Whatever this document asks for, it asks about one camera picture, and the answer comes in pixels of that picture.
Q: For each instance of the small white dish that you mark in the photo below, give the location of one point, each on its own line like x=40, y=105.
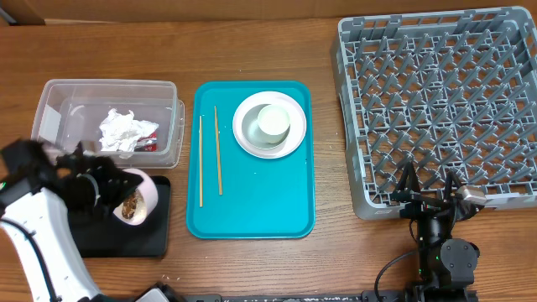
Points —
x=149, y=200

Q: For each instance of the pale green bowl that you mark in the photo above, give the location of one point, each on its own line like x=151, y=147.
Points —
x=255, y=135

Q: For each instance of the white napkin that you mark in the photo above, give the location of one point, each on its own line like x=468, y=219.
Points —
x=121, y=132

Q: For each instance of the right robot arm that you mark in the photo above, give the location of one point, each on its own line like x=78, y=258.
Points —
x=446, y=264

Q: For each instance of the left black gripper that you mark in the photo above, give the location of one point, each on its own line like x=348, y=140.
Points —
x=120, y=181

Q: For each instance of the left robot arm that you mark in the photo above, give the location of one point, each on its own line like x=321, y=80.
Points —
x=37, y=196

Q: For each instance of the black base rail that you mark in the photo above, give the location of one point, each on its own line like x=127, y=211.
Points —
x=364, y=296

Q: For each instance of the grey dish rack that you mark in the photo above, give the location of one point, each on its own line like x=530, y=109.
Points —
x=451, y=91

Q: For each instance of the brown food scrap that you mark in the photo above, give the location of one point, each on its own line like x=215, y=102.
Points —
x=130, y=206

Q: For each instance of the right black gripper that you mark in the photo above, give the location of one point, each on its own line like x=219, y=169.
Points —
x=420, y=202

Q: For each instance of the white cup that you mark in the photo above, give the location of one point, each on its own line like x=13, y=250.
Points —
x=273, y=120

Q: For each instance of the large white plate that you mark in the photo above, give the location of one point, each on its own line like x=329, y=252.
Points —
x=298, y=124

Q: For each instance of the clear plastic bin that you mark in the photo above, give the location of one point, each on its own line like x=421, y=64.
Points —
x=71, y=110

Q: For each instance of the teal plastic tray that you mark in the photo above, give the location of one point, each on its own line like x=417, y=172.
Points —
x=262, y=198

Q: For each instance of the black plastic tray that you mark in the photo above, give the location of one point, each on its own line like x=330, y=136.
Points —
x=111, y=238

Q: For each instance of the red snack wrapper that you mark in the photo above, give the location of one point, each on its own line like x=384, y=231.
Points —
x=147, y=144

